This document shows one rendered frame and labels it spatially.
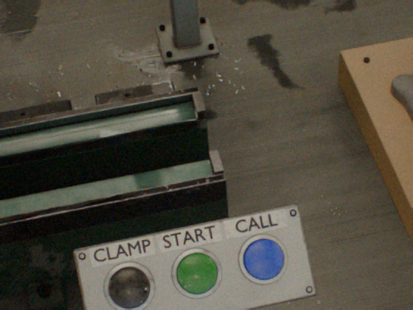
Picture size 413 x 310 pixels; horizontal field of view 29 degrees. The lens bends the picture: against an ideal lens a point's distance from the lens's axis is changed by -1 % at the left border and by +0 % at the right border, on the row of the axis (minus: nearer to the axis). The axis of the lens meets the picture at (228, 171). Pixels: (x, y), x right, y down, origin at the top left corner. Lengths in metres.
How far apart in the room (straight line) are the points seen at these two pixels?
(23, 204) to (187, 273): 0.31
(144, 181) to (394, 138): 0.31
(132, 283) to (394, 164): 0.45
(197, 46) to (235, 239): 0.60
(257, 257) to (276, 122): 0.48
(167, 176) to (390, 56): 0.37
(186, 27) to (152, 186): 0.36
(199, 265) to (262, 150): 0.45
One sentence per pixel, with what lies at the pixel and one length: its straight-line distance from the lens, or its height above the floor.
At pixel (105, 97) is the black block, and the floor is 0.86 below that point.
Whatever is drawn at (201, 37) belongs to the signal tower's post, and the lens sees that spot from 1.18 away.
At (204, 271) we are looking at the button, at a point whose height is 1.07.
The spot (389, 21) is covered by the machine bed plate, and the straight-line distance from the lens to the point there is 1.22.
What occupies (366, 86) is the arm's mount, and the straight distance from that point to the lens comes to 1.04.
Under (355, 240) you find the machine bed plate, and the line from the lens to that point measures 0.95.
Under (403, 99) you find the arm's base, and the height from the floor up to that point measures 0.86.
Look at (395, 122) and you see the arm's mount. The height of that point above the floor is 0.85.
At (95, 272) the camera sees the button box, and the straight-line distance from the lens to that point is 0.60.
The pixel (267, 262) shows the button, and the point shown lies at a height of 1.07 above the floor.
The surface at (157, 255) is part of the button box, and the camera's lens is 0.60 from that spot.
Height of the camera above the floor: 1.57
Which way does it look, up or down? 50 degrees down
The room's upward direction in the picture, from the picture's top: 4 degrees counter-clockwise
